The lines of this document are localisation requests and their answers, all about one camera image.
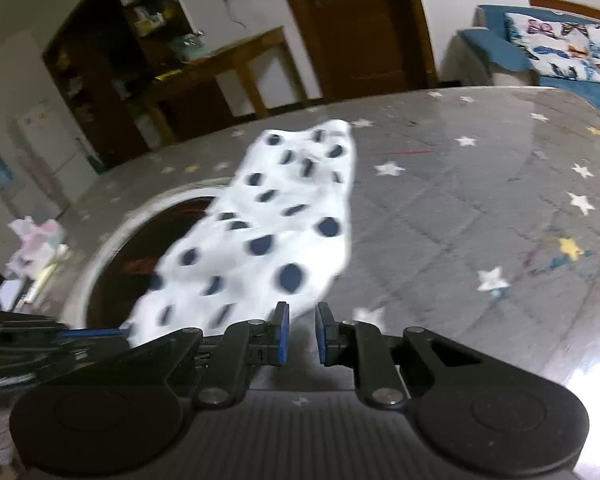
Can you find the butterfly print pillow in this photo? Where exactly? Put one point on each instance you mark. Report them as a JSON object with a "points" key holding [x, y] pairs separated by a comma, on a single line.
{"points": [[555, 50]]}

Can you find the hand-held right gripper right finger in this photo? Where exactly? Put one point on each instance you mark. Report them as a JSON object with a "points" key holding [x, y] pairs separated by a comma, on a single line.
{"points": [[321, 332]]}

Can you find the wooden side table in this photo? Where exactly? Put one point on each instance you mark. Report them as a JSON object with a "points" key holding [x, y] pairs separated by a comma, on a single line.
{"points": [[240, 55]]}

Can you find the brown wooden door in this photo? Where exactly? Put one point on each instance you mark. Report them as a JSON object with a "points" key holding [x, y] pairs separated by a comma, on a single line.
{"points": [[360, 35]]}

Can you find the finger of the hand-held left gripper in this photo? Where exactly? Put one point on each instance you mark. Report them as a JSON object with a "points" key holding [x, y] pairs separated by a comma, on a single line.
{"points": [[95, 336]]}

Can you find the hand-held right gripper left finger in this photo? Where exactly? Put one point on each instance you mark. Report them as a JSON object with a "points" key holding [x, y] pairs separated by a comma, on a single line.
{"points": [[281, 332]]}

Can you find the black round induction cooker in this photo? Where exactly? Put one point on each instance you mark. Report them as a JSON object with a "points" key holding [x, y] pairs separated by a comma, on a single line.
{"points": [[130, 260]]}

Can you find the glass jug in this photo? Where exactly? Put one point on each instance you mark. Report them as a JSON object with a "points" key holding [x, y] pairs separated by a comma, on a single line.
{"points": [[187, 47]]}

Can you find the blue sofa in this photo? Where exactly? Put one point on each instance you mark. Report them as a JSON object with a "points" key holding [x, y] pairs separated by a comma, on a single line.
{"points": [[485, 45]]}

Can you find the grey star quilted tablecloth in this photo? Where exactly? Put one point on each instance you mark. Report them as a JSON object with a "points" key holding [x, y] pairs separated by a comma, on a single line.
{"points": [[455, 210]]}

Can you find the assorted small boxes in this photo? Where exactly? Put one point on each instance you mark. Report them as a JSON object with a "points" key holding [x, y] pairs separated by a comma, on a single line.
{"points": [[145, 5]]}

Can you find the dark wooden shelf cabinet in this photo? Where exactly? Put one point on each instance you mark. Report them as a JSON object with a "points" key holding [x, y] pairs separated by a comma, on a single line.
{"points": [[105, 85]]}

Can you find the pale paper pile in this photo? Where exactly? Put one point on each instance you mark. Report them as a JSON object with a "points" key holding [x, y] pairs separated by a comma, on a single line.
{"points": [[35, 250]]}

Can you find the white refrigerator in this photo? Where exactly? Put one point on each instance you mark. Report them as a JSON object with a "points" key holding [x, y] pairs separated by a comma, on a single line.
{"points": [[45, 160]]}

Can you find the white polka dot garment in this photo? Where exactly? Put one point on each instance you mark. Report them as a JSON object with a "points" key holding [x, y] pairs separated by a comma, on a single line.
{"points": [[260, 220]]}

